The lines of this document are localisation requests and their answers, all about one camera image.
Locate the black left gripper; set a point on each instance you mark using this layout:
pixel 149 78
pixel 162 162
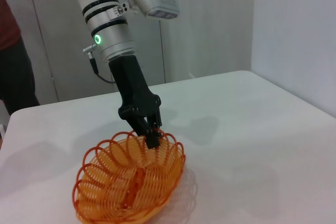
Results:
pixel 134 95

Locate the person in red shirt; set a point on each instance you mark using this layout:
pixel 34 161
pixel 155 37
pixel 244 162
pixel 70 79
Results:
pixel 13 64

